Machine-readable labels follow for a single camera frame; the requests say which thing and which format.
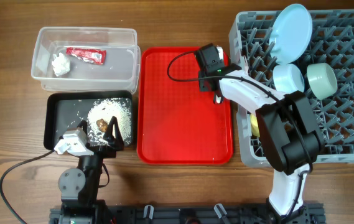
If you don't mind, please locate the food scraps and rice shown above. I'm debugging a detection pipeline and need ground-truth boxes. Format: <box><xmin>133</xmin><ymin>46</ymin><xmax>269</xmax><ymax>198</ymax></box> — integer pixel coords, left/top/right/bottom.
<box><xmin>67</xmin><ymin>98</ymin><xmax>133</xmax><ymax>146</ymax></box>

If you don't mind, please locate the yellow plastic cup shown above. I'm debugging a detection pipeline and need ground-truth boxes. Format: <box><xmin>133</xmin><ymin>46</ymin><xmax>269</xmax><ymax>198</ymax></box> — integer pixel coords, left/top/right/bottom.
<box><xmin>250</xmin><ymin>114</ymin><xmax>260</xmax><ymax>137</ymax></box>

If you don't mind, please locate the light blue bowl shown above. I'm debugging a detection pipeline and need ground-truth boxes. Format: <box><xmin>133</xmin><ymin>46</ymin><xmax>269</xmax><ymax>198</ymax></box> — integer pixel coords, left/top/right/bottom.
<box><xmin>272</xmin><ymin>63</ymin><xmax>304</xmax><ymax>93</ymax></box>

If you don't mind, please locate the light blue plate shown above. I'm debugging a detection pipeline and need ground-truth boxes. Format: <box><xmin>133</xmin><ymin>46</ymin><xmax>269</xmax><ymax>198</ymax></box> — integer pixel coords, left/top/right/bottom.
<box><xmin>269</xmin><ymin>4</ymin><xmax>313</xmax><ymax>65</ymax></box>

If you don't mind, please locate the mint green bowl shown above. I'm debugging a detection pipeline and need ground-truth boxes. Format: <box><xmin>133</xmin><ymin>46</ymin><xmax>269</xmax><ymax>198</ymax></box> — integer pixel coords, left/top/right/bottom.
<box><xmin>307</xmin><ymin>63</ymin><xmax>338</xmax><ymax>100</ymax></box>

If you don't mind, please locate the white plastic spoon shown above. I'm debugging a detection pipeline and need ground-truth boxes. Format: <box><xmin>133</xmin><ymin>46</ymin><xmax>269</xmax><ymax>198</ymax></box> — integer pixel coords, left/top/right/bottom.
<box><xmin>213</xmin><ymin>94</ymin><xmax>223</xmax><ymax>105</ymax></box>

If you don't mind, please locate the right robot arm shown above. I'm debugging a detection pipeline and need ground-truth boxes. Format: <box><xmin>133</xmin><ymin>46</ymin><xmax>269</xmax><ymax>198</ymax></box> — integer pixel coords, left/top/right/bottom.
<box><xmin>193</xmin><ymin>44</ymin><xmax>324</xmax><ymax>223</ymax></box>

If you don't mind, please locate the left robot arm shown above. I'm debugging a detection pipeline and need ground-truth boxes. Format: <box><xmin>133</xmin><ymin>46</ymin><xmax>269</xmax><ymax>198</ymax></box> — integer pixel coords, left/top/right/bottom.
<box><xmin>54</xmin><ymin>116</ymin><xmax>124</xmax><ymax>216</ymax></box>

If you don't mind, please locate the black waste tray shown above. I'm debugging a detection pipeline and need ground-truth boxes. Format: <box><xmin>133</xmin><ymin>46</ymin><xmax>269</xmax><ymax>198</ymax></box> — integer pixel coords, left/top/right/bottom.
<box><xmin>44</xmin><ymin>91</ymin><xmax>134</xmax><ymax>150</ymax></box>

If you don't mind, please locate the clear plastic waste bin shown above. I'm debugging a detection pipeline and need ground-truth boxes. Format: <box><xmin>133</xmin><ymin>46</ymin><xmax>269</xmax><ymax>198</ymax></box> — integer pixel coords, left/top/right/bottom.
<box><xmin>31</xmin><ymin>27</ymin><xmax>141</xmax><ymax>93</ymax></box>

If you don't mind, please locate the grey dishwasher rack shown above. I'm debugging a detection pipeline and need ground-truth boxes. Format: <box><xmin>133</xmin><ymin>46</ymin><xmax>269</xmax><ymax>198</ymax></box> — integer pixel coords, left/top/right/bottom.
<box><xmin>228</xmin><ymin>9</ymin><xmax>354</xmax><ymax>163</ymax></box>

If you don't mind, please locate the red serving tray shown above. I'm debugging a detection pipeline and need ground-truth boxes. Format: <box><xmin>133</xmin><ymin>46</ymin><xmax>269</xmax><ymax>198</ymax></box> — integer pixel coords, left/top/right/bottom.
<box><xmin>137</xmin><ymin>47</ymin><xmax>233</xmax><ymax>166</ymax></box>

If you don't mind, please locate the crumpled white tissue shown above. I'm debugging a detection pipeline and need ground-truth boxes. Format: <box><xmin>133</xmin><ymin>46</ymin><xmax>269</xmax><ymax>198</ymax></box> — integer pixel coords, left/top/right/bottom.
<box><xmin>51</xmin><ymin>52</ymin><xmax>70</xmax><ymax>77</ymax></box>

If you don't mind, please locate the red snack wrapper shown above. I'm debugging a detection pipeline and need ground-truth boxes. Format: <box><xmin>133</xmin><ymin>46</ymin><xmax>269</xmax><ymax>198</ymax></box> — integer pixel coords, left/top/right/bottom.
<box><xmin>66</xmin><ymin>47</ymin><xmax>106</xmax><ymax>65</ymax></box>

